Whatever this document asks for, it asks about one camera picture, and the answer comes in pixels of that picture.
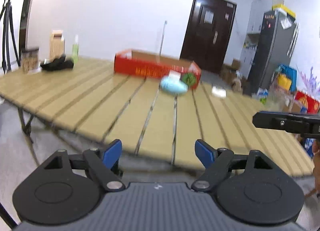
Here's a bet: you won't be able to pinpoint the folding table metal frame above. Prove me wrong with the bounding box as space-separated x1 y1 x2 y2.
17 107 40 167

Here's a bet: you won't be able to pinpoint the green spray bottle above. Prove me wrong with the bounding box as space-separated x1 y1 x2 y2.
72 35 79 64

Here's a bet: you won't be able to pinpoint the black camera tripod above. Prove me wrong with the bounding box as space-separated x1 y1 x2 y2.
1 0 21 74

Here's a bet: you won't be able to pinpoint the grey refrigerator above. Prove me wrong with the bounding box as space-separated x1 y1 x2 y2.
244 10 298 96

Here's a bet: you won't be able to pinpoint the light blue plush pouch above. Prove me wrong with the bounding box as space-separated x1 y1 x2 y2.
160 76 188 95

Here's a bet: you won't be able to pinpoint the red cardboard box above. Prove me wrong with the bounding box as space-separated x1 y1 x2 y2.
114 49 201 89

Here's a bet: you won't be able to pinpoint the small white crumpled item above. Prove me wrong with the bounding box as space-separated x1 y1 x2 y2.
212 86 227 98

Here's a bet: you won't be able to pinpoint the clear glass cup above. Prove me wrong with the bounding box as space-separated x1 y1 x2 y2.
265 88 287 112

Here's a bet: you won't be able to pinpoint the black gloves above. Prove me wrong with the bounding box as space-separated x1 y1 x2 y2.
40 55 74 72

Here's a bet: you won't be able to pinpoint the clear snack jar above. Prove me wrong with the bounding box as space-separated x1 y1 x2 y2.
21 47 40 73

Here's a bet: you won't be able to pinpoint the white thin pole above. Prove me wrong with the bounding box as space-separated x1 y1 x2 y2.
158 20 168 56

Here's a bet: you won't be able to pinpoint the brown cardboard carton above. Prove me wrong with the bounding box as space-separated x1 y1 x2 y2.
49 30 65 60

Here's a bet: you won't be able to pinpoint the small white box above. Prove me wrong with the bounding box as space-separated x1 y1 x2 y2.
168 70 181 80

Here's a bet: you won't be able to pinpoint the dark brown entrance door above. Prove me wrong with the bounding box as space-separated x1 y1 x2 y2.
180 0 237 74

